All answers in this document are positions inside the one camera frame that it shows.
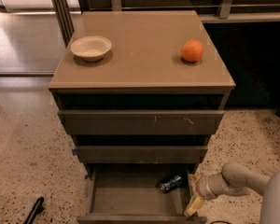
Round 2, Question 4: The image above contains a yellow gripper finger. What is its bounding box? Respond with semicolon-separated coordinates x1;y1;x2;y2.
184;196;204;217
188;174;200;193

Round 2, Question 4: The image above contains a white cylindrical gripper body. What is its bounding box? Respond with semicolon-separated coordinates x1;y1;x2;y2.
196;176;217;201

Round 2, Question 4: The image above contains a blue pepsi can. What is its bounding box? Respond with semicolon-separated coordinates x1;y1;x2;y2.
159;175;183;193

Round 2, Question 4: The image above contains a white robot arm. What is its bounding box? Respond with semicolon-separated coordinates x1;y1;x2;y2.
184;161;280;224

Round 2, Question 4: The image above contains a grey open bottom drawer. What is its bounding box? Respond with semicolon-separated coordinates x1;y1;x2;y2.
77;164;206;224

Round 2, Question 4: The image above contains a grey drawer cabinet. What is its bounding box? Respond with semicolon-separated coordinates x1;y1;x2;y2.
48;10;236;180

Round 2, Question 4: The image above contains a grey middle drawer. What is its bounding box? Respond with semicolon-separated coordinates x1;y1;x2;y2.
75;146;207;164

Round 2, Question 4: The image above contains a grey top drawer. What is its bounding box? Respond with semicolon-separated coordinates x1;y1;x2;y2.
58;110;224;135

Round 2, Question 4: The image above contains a blue tape piece upper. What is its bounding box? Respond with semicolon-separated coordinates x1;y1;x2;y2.
72;149;77;156

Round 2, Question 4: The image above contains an orange fruit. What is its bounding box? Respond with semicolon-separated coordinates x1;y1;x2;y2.
181;39;203;63

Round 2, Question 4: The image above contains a black stand leg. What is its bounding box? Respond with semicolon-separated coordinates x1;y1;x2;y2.
23;197;45;224

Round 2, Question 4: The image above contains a white ceramic bowl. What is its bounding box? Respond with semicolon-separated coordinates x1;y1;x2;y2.
71;35;112;62

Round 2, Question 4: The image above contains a metal window frame post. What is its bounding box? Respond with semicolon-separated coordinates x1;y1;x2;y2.
51;0;74;46

